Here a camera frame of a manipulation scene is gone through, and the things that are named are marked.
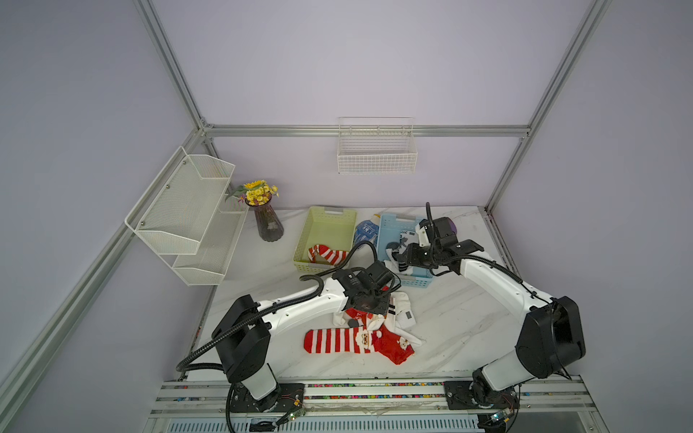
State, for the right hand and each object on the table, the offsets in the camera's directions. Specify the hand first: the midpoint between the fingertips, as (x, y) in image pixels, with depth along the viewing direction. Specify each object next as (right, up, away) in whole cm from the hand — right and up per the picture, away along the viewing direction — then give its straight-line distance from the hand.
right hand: (408, 260), depth 88 cm
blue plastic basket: (-3, +11, +25) cm, 27 cm away
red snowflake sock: (-17, -17, -2) cm, 25 cm away
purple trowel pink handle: (+25, +12, +27) cm, 39 cm away
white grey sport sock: (+3, +7, +20) cm, 21 cm away
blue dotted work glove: (-13, +10, +24) cm, 29 cm away
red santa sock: (-6, -26, -6) cm, 27 cm away
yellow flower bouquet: (-52, +23, +3) cm, 56 cm away
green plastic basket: (-27, +11, +24) cm, 38 cm away
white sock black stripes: (-3, -15, -1) cm, 15 cm away
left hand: (-10, -14, -7) cm, 18 cm away
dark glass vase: (-51, +12, +16) cm, 55 cm away
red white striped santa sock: (-18, -24, -5) cm, 31 cm away
